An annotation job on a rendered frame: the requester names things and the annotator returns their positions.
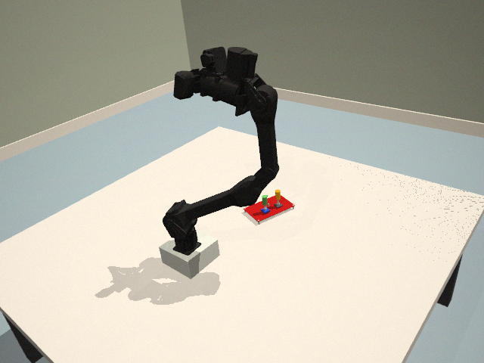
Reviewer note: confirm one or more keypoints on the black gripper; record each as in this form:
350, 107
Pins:
189, 82

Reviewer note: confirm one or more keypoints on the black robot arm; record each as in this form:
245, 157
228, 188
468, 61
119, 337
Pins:
261, 101

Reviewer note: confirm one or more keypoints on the red circuit board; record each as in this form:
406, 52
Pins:
268, 207

